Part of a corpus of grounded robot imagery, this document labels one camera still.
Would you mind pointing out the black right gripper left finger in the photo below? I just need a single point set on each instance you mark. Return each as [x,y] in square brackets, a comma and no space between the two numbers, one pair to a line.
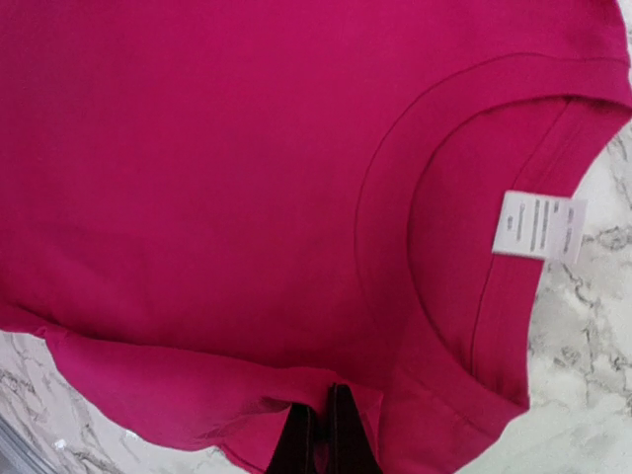
[294,453]

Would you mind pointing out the magenta t-shirt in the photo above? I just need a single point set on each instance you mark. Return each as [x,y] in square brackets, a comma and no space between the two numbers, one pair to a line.
[213,210]

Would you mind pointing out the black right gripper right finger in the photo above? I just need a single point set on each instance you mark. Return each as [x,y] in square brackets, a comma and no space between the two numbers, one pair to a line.
[349,448]

